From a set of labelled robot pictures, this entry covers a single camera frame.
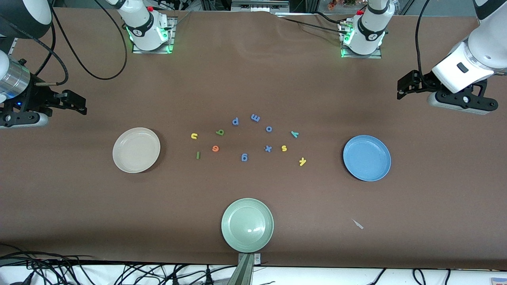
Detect beige round plate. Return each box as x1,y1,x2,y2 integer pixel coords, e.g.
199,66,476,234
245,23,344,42
112,127,161,174

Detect blue round plate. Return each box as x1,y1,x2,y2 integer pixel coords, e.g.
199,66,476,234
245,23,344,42
343,135,392,182

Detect orange background object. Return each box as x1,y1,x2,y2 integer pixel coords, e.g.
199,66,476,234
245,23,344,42
327,0,357,11

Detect brown table cover sheet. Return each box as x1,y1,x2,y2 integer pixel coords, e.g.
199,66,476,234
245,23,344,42
0,7,507,270

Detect green round plate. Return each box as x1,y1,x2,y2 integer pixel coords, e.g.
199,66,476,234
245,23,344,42
221,198,274,253

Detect black cable across table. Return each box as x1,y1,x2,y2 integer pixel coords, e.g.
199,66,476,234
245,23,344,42
277,11,350,37

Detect tangled black cables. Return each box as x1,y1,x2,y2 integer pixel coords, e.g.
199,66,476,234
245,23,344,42
0,242,238,285

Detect metal frame rail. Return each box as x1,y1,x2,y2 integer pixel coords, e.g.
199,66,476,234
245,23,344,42
231,0,290,13

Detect black hanging cable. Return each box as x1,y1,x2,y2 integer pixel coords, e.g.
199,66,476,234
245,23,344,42
366,268,388,285

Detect aluminium camera mount post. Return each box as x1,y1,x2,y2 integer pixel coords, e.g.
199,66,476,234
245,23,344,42
227,253,262,285

